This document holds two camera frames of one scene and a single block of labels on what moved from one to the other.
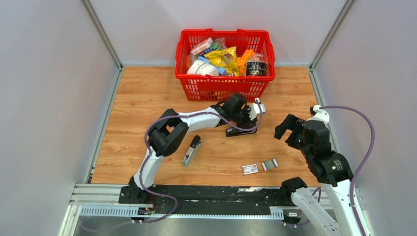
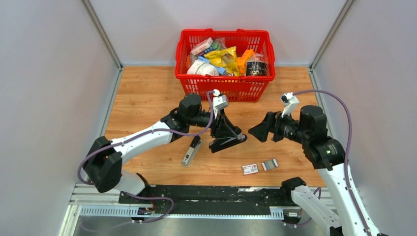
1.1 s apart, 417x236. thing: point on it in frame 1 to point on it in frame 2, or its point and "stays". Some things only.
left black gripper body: x=242 y=118 to x=217 y=125
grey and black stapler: x=192 y=151 stays
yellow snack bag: x=226 y=58 stays
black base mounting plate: x=207 y=200 stays
